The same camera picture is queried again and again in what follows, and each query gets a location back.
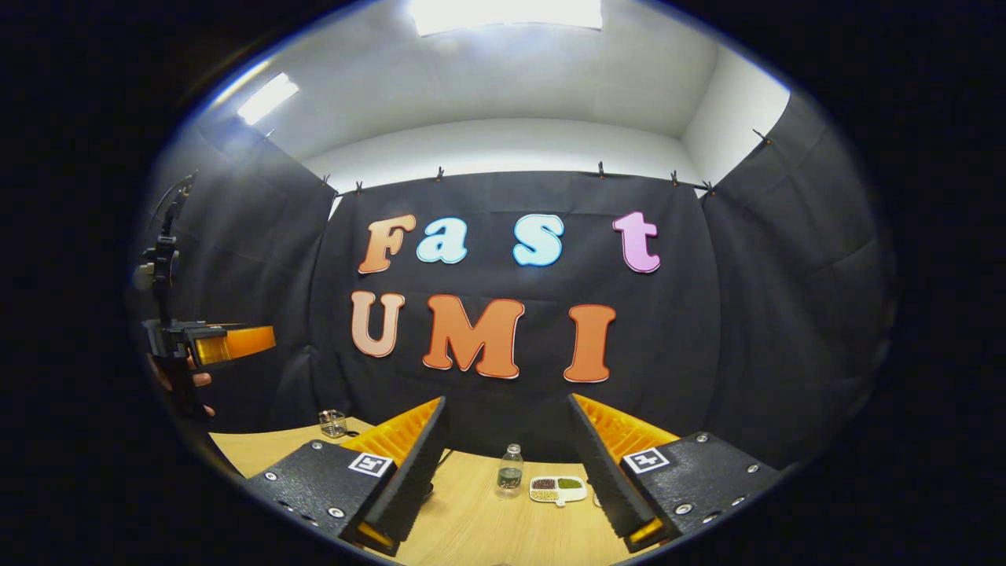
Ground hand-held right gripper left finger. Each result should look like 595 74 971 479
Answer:
244 395 450 555

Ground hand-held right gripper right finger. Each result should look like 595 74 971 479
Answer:
567 391 783 553

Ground white divided bean tray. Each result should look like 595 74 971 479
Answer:
528 475 589 508

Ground clear plastic water bottle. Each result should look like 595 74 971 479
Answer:
495 443 525 500

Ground small rectangular ceiling light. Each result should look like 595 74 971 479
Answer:
236 72 301 127

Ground row of black cloth clips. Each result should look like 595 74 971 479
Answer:
321 127 775 197

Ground large rectangular ceiling light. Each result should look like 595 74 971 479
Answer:
409 0 604 38

